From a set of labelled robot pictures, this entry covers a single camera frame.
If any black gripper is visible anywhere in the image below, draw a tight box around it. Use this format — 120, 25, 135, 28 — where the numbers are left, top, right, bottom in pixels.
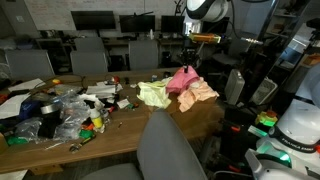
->
180, 42, 202, 74

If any pink shirt with orange stripes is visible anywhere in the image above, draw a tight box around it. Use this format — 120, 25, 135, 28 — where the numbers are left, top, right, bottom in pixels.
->
165, 65, 201, 96

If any peach shirt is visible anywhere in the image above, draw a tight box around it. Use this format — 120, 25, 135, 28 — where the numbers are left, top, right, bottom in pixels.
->
176, 77, 221, 114

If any pale green towel cloth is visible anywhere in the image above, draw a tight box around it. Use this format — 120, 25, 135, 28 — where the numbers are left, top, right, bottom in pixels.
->
136, 80, 173, 110

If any white tower heater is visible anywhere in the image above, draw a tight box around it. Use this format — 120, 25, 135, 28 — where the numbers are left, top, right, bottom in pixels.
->
223, 68, 246, 106

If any small white card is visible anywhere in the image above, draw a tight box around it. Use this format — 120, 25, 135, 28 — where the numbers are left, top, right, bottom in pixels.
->
116, 98, 131, 110

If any white grille heater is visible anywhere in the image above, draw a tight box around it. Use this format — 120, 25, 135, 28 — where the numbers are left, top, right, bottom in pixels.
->
250, 76, 279, 106

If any white paper stack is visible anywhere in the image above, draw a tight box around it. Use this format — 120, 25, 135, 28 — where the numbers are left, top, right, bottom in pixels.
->
85, 81, 123, 100

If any emergency stop button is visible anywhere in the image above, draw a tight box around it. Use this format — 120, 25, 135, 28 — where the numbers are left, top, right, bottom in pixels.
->
254, 110, 279, 128

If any large black monitor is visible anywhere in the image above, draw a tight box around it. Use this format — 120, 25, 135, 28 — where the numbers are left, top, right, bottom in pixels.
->
70, 10, 117, 32

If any white bottle yellow label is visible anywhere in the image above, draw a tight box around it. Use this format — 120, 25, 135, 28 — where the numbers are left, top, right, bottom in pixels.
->
88, 105, 105, 134

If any metal shelf rack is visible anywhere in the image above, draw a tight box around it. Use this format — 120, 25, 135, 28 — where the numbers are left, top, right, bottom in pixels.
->
263, 0, 320, 69

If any orange plastic item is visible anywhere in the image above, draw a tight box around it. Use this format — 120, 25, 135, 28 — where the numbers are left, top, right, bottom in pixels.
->
81, 122, 95, 131

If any green plastic item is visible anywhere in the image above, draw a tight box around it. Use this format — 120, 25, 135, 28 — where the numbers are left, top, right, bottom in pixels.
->
78, 128, 95, 140

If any clear plastic bag pile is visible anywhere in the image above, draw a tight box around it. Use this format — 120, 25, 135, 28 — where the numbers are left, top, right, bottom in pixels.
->
14, 91, 92, 143

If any adjustable wrench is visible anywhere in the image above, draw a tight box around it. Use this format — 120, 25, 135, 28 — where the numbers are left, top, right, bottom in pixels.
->
68, 133, 97, 154

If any silver tape roll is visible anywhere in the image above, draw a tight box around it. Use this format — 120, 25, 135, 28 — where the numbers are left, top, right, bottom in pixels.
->
39, 102, 61, 115

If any white paper sheet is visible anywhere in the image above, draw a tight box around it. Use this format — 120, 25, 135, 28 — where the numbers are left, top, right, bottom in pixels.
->
7, 77, 47, 93
0, 92, 32, 120

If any blue bag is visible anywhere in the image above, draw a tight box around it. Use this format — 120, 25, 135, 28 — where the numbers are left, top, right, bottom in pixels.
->
17, 99, 43, 121

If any green plastic bag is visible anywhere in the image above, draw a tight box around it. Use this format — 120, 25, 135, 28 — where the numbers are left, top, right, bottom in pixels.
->
5, 134, 30, 146

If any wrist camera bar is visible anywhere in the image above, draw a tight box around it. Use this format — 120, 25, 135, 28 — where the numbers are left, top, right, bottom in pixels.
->
188, 32, 222, 44

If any silver wrist cable connector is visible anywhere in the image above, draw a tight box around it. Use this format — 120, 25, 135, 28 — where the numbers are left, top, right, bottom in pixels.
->
240, 36, 265, 46

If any black camera on stand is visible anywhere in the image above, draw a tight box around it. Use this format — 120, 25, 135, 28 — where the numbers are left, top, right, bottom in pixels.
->
305, 17, 320, 44

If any wall whiteboard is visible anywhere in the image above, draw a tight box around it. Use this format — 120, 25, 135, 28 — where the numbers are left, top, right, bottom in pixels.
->
23, 0, 201, 32

